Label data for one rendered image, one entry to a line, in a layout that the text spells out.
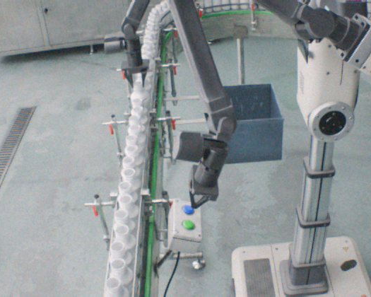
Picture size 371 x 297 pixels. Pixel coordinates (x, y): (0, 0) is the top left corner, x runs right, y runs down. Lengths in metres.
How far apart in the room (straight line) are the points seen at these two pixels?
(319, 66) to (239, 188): 1.78
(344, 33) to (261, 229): 1.79
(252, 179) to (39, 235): 1.42
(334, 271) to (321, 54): 1.21
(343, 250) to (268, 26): 1.48
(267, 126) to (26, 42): 3.63
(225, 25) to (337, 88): 1.68
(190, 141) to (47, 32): 4.10
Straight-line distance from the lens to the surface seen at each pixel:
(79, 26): 5.01
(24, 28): 5.17
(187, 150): 1.10
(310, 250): 2.03
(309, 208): 1.86
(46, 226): 3.08
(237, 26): 3.09
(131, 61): 1.73
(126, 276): 1.18
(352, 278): 2.30
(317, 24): 1.19
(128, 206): 1.33
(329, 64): 1.44
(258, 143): 2.07
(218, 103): 1.11
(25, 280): 2.82
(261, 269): 2.29
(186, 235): 1.28
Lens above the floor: 2.03
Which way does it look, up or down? 35 degrees down
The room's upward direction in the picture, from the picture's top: 6 degrees counter-clockwise
